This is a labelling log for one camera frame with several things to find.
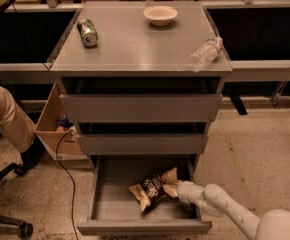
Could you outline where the clear plastic water bottle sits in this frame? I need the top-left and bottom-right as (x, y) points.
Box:
(189, 37), (223, 72)

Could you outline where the person leg in beige trousers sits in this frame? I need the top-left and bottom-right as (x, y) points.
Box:
(0, 87), (35, 153)

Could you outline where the brown and yellow chip bag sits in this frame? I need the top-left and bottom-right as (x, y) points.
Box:
(129, 167), (179, 212)

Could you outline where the black cable on floor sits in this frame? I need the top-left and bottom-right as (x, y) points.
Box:
(55, 129), (80, 240)

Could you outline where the grey open bottom drawer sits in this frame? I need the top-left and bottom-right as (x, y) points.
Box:
(76, 155), (212, 236)

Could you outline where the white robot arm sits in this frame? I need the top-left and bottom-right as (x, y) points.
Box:
(163, 181), (290, 240)

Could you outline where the grey middle drawer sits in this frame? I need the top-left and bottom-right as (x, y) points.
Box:
(78, 122), (208, 155)

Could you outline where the grey drawer cabinet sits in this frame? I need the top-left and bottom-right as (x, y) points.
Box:
(52, 2), (232, 163)

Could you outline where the black shoe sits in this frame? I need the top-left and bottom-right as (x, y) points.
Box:
(21, 137), (45, 169)

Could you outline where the green soda can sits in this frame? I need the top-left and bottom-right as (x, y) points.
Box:
(77, 19), (98, 47)

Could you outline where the cardboard box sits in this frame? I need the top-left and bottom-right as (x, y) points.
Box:
(35, 84), (86, 160)

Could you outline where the grey top drawer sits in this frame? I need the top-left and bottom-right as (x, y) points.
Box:
(59, 77), (224, 124)

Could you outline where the white paper bowl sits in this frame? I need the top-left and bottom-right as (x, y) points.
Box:
(143, 6), (178, 27)

